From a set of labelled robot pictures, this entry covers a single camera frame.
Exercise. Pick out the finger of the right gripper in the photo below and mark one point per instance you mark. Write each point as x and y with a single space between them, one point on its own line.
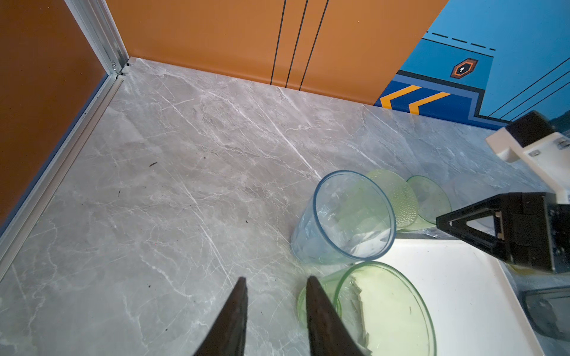
477 225

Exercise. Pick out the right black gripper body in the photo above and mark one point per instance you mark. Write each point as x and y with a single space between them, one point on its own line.
533 231

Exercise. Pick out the white rectangular plastic tray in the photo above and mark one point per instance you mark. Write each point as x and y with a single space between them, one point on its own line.
472 306

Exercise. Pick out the dark smoke grey cup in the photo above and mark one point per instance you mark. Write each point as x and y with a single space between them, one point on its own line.
548 311

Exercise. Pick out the tall green clear cup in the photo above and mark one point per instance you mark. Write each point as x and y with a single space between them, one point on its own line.
381 309

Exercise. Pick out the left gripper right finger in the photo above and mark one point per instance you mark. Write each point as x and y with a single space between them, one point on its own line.
327 334

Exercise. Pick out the green dotted textured cup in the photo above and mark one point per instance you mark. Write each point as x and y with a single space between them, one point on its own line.
401 196

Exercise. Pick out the small green clear glass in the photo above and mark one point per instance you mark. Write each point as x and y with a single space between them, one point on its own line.
433 202

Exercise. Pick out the tall grey-blue cup back left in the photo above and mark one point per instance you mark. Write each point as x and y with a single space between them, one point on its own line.
347 219

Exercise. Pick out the left aluminium corner post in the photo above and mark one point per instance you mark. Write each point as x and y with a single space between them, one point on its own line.
98 26

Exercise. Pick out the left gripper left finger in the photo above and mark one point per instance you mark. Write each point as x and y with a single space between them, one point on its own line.
228 333

